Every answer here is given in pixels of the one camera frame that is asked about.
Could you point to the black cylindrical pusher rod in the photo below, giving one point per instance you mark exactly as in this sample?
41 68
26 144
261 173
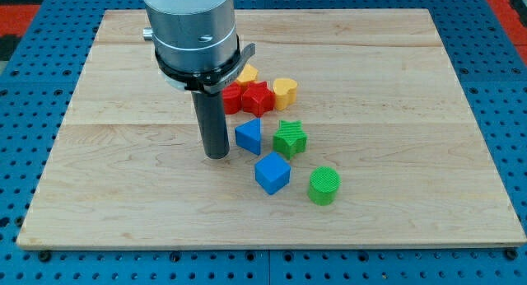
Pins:
212 124

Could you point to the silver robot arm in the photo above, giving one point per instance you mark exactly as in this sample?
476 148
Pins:
196 45

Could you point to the blue triangle block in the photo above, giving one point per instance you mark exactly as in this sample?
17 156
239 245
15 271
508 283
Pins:
248 136

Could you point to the yellow heart block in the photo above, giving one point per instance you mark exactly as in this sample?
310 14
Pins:
285 92

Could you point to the red cylinder block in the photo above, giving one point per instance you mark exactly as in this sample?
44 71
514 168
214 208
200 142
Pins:
231 96

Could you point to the red star block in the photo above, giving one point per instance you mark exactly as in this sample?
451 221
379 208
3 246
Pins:
257 99

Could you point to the yellow pentagon block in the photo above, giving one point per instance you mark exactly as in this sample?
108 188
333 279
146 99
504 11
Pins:
247 75

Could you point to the green star block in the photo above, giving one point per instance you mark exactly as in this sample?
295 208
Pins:
289 139

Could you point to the blue cube block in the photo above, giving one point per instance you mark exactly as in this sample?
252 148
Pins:
272 173

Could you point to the green cylinder block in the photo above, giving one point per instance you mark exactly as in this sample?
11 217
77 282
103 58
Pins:
324 184

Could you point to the wooden board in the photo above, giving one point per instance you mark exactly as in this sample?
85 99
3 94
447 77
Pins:
378 99

